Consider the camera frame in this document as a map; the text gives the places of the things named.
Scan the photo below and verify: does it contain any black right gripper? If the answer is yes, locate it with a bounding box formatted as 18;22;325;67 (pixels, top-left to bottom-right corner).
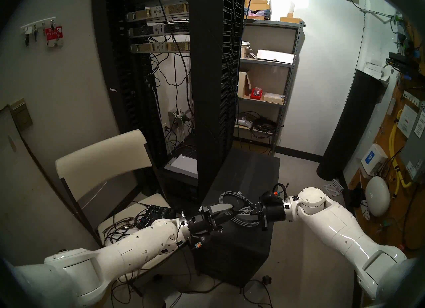
236;201;287;231

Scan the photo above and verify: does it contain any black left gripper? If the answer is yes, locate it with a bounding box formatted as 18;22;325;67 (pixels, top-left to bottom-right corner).
185;203;244;237

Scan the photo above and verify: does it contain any grey braided USB cable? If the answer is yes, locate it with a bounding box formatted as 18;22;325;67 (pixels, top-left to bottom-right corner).
218;191;263;227

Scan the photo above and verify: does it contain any black workstation tower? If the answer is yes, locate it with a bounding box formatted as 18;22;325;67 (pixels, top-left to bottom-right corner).
191;146;281;288

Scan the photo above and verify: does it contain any white flat network device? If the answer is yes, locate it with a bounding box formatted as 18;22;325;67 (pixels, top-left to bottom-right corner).
164;154;199;179

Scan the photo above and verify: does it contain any black electronics board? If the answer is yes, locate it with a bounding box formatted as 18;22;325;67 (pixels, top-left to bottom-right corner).
134;205;176;230

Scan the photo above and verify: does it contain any black power adapter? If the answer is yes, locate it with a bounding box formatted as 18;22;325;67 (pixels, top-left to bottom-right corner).
348;187;365;209

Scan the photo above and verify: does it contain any flat tan box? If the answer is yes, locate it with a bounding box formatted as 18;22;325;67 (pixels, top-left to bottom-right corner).
262;92;286;105

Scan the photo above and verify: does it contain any open cardboard box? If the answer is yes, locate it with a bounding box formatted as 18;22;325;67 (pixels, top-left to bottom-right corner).
237;71;253;99

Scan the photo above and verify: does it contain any white oval router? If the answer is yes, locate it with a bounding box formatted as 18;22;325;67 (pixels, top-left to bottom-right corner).
365;176;391;217

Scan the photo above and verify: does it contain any white box with blue label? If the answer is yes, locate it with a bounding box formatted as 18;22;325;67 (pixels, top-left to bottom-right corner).
361;143;388;177

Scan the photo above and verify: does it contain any black server rack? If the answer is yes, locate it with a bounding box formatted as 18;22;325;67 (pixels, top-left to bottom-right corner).
91;0;247;200

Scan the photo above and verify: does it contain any cream folding chair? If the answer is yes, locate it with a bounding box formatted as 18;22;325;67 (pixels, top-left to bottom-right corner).
55;129;181;298

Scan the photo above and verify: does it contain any white flat box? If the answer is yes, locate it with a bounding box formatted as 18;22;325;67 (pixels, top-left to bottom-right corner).
256;49;295;65

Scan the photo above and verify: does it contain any grey metal electrical box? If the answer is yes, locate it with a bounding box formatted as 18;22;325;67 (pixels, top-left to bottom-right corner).
400;101;425;184

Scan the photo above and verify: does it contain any white notice paper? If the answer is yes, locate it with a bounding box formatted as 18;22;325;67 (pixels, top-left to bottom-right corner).
397;104;418;139

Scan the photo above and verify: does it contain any beige rack server unit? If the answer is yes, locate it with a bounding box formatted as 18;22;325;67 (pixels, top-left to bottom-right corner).
130;41;191;54
125;3;190;23

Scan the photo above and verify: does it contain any grey metal shelving unit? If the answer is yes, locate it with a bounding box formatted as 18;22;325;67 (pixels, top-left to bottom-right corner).
233;19;306;156

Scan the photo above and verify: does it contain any stack of small white cartons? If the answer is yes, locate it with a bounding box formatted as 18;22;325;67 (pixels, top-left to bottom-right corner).
364;61;391;80

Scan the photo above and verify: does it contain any black Dell rack server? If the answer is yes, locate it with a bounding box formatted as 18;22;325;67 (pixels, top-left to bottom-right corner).
128;23;191;39

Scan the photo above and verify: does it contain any large brown cardboard box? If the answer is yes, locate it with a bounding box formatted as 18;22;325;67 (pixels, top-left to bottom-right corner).
245;0;271;20

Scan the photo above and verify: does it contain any black modem box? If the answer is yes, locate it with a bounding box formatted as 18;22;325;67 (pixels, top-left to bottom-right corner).
385;52;418;74

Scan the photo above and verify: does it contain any red and white tag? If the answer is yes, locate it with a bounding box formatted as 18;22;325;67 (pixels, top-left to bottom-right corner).
44;26;64;48

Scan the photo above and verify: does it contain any white key rack with keys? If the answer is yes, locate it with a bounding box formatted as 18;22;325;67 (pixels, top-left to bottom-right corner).
20;16;57;48

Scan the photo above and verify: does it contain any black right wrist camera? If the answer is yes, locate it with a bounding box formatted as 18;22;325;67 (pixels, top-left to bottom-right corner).
260;184;289;205

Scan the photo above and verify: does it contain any black plug with cord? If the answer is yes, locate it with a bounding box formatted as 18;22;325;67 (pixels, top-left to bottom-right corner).
242;275;273;308

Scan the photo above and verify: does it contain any coil of black cable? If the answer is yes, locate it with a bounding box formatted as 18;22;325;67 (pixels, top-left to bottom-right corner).
249;117;279;139

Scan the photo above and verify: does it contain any white wire rack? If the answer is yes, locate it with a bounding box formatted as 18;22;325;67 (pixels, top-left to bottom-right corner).
323;178;344;197

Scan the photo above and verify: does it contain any wall power outlet box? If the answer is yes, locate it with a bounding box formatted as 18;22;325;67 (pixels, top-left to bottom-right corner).
168;109;194;129

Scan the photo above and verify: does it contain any tangle of thin black cables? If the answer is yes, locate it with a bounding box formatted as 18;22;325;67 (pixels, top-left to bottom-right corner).
102;208;156;245

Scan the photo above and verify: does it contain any yellow conduit cable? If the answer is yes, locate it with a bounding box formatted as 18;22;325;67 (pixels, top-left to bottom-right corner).
389;109;413;199

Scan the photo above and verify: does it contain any beige wall plate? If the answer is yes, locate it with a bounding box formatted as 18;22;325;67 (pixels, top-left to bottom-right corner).
9;98;33;133

